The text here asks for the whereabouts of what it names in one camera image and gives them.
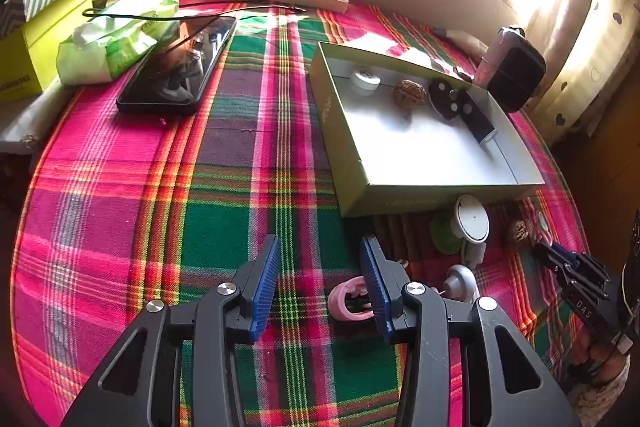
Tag grey portable air cooler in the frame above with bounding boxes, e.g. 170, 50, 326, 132
472, 26, 547, 114

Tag black phone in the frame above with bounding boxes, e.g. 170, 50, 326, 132
116, 16, 238, 116

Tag pink clip grey oval top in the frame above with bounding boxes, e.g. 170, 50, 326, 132
534, 211, 555, 244

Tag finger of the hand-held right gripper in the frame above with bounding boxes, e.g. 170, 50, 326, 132
532, 247, 608, 303
550, 244, 613, 280

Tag flat paper packet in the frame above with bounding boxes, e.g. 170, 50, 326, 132
432, 27, 488, 58

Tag heart print curtain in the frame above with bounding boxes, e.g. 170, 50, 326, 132
510, 0, 640, 148

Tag green wet wipes pack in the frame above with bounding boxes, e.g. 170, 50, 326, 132
56, 0, 180, 85

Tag yellow-green box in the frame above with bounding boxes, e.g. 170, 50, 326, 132
0, 0, 96, 104

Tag white egg-shaped gadget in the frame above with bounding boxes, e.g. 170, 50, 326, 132
440, 263, 482, 304

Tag white round cap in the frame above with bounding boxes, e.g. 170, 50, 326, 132
350, 68, 382, 96

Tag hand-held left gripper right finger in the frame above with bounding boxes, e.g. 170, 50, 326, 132
360, 234, 582, 427

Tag thin black cable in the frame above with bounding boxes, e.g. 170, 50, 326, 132
82, 4, 307, 58

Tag pink ring-shaped clip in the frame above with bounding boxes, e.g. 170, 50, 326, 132
327, 274, 375, 322

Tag black disc three silver buttons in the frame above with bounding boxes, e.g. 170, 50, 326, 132
429, 78, 465, 122

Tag white round disc green base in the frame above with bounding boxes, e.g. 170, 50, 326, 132
429, 193, 492, 257

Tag pink green plaid tablecloth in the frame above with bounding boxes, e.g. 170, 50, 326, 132
10, 0, 591, 427

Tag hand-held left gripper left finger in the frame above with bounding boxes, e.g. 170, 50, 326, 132
60, 233, 283, 427

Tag person's right hand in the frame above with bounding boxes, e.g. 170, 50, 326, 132
570, 342, 631, 388

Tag brown walnut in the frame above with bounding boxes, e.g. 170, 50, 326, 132
392, 79, 427, 108
507, 219, 533, 249

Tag black bike light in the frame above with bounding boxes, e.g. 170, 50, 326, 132
457, 89, 501, 146

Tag green white cardboard box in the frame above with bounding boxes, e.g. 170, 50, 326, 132
307, 41, 546, 218

